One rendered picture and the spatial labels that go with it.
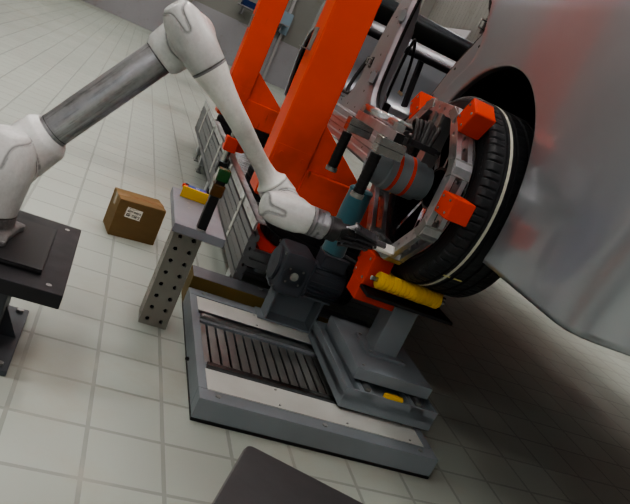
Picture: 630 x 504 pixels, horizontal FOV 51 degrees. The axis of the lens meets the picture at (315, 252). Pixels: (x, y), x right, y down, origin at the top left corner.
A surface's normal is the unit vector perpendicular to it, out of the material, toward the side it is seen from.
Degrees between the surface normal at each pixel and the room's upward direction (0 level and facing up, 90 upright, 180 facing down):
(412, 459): 90
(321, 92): 90
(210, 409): 90
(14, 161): 75
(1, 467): 0
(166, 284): 90
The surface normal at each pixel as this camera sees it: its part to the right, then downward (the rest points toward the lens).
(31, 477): 0.40, -0.88
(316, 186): 0.21, 0.35
